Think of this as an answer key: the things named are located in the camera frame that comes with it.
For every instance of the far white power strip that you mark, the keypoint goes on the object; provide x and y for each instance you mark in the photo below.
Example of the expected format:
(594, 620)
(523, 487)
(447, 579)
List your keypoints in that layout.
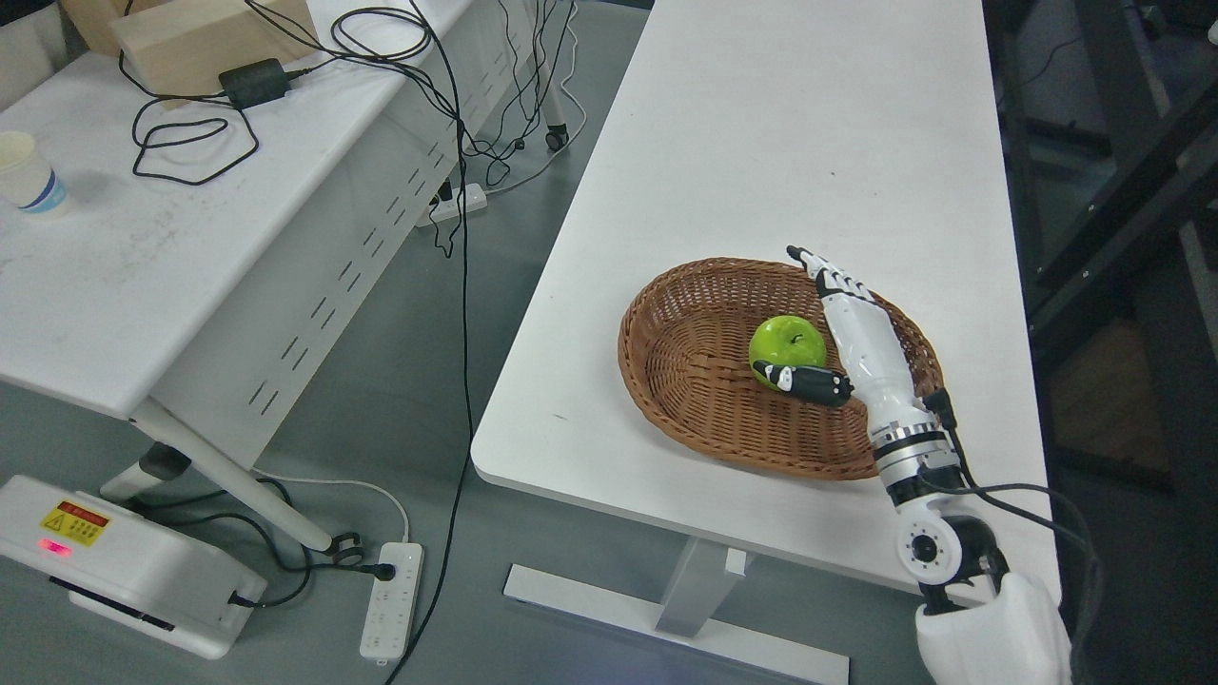
(471, 198)

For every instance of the white machine with warning label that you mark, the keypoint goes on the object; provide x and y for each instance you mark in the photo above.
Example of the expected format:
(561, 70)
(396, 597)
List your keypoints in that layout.
(121, 566)

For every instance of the white floor power strip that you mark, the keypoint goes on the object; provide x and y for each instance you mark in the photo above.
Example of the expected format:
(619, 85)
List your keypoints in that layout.
(390, 614)

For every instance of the white folding table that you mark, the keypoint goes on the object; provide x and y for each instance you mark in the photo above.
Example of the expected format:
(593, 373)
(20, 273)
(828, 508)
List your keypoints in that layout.
(197, 305)

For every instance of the green apple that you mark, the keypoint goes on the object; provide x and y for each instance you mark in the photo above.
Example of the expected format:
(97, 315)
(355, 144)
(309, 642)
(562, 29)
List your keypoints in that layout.
(786, 340)

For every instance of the wooden box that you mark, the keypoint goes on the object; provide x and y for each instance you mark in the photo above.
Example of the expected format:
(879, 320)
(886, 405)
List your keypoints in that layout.
(181, 47)

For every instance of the white standing desk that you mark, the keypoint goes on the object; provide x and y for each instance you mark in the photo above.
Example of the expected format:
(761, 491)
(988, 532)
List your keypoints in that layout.
(863, 130)

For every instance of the paper cup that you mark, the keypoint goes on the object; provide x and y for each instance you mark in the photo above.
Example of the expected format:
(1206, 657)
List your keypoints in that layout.
(28, 182)

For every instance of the black metal shelf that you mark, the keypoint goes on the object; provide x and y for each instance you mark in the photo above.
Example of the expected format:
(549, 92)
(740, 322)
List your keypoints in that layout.
(1107, 115)

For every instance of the brown wicker basket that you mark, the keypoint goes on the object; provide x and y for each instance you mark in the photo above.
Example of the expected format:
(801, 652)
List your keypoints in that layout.
(683, 356)

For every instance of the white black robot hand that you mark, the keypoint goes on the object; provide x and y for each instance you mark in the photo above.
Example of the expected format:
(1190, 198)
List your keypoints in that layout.
(875, 370)

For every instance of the black power adapter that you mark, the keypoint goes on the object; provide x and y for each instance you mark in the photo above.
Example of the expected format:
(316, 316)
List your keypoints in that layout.
(255, 84)

